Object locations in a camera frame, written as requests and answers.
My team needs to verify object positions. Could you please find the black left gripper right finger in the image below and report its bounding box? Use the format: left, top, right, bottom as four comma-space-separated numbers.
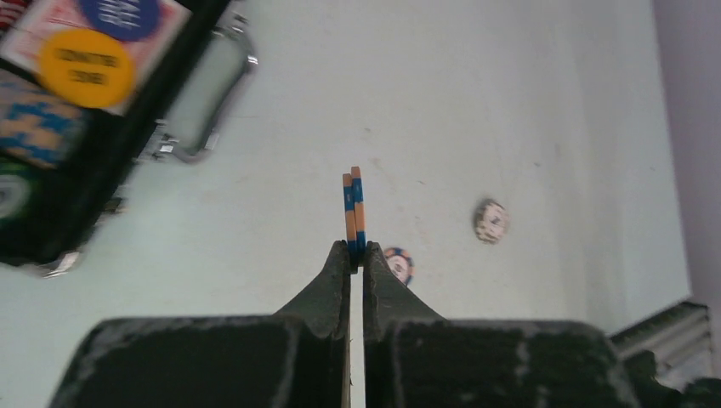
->
363, 242, 639, 407

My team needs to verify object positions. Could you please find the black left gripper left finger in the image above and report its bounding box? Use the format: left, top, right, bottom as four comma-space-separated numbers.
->
50, 241, 351, 407

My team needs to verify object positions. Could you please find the blue white poker chip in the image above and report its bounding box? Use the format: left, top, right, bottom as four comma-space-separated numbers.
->
350, 166, 366, 256
343, 173, 358, 264
383, 247, 415, 286

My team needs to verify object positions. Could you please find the blue small blind button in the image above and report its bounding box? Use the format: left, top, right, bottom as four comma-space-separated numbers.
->
77, 0, 160, 42

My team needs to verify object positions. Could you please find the black aluminium poker case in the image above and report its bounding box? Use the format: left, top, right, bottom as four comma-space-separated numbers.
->
1, 1, 258, 278

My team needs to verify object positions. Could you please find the purple chip row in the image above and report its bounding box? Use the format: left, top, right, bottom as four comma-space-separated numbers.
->
1, 70, 88, 168

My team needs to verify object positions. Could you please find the yellow big blind button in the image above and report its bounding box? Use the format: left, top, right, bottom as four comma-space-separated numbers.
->
37, 28, 135, 109

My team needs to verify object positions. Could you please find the red card deck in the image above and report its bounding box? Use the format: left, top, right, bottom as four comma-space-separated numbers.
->
1, 1, 192, 116

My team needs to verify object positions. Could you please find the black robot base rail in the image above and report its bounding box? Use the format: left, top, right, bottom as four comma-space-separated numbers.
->
610, 302, 720, 407

